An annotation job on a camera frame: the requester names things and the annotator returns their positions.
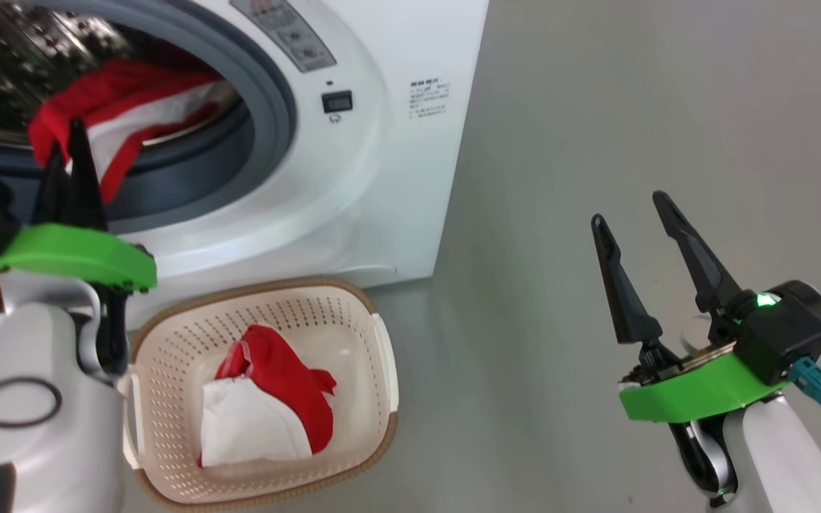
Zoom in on cream perforated laundry basket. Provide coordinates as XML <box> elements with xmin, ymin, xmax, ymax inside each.
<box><xmin>120</xmin><ymin>278</ymin><xmax>399</xmax><ymax>512</ymax></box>

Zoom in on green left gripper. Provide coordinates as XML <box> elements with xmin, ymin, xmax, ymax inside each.
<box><xmin>0</xmin><ymin>118</ymin><xmax>158</xmax><ymax>294</ymax></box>

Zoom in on grey warning sticker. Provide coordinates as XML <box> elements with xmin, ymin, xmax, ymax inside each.
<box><xmin>231</xmin><ymin>0</ymin><xmax>336</xmax><ymax>73</ymax></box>

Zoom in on thin black cable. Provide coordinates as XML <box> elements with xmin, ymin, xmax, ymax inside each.
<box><xmin>0</xmin><ymin>376</ymin><xmax>63</xmax><ymax>513</ymax></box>

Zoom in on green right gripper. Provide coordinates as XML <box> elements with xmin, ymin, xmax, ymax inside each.
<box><xmin>591</xmin><ymin>190</ymin><xmax>790</xmax><ymax>425</ymax></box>

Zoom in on white front-load washing machine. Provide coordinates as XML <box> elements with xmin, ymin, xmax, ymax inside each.
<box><xmin>0</xmin><ymin>0</ymin><xmax>490</xmax><ymax>333</ymax></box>

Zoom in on red and white garment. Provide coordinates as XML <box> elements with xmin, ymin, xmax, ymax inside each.
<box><xmin>28</xmin><ymin>58</ymin><xmax>240</xmax><ymax>204</ymax></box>
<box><xmin>199</xmin><ymin>324</ymin><xmax>338</xmax><ymax>469</ymax></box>

